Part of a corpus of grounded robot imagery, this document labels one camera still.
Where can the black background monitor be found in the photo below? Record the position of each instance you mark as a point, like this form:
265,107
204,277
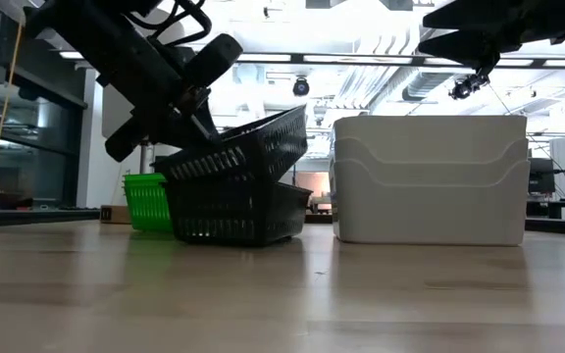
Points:
541,176

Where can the black overhead camera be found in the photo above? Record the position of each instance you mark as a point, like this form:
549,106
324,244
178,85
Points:
301,86

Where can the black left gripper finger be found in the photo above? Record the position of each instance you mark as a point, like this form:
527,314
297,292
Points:
189,130

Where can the black hanging device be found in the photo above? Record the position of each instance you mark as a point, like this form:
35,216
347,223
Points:
466,86

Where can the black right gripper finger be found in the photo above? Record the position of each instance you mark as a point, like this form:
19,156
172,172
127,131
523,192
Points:
469,45
488,15

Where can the black plastic mesh basket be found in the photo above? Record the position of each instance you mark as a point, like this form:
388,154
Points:
233,216
263,147

